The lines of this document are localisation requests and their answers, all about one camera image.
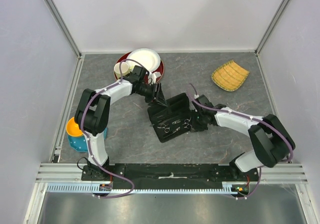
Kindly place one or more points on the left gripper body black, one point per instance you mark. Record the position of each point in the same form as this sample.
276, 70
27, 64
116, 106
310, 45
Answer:
150, 93

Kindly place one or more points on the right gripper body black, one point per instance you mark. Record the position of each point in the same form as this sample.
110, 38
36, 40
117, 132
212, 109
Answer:
198, 124

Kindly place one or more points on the silver hair scissors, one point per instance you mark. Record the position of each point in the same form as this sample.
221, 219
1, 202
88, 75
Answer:
184, 123

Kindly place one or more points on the black zip tool case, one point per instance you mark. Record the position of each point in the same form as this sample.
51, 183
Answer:
178, 108

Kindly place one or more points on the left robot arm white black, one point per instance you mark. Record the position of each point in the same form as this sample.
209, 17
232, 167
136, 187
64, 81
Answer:
92, 112

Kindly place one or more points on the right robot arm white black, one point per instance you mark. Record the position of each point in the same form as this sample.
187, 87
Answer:
270, 140

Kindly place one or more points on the white paper plate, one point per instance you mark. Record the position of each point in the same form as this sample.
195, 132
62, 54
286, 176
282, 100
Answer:
149, 58

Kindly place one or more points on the pale yellow mug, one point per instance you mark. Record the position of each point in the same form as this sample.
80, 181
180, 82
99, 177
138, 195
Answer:
121, 68

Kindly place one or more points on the red round tray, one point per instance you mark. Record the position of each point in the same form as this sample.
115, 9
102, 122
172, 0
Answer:
159, 69

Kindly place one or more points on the yellow woven bamboo basket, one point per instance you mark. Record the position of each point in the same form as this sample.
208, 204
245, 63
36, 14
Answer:
230, 76

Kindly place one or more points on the orange small bowl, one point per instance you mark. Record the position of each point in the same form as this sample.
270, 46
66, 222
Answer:
73, 127

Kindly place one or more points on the blue dotted plate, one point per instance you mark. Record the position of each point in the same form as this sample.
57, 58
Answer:
77, 140

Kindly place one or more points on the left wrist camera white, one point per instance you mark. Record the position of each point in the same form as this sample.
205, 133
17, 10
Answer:
152, 78

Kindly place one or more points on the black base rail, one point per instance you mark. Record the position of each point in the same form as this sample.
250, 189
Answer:
181, 175

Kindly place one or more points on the grey slotted cable duct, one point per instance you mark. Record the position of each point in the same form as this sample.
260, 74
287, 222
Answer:
98, 188

